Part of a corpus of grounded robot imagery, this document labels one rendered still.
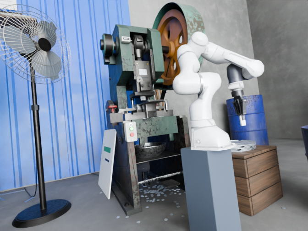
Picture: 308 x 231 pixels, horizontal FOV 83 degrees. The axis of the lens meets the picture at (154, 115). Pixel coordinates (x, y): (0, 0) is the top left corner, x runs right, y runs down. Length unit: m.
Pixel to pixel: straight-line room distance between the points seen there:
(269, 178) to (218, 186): 0.56
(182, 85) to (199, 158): 0.36
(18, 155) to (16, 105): 0.61
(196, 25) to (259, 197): 1.32
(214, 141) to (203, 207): 0.32
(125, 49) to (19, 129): 1.73
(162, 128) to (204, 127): 0.60
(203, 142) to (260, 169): 0.54
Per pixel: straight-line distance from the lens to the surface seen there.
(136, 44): 1.71
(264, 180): 1.37
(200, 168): 0.89
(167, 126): 1.45
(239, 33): 4.76
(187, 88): 0.90
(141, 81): 1.55
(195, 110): 0.90
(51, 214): 1.62
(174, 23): 1.93
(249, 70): 1.23
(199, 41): 1.15
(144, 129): 1.37
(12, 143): 2.72
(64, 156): 2.66
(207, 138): 0.86
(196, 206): 1.00
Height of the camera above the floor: 0.60
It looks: 3 degrees up
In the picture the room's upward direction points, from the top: 6 degrees counter-clockwise
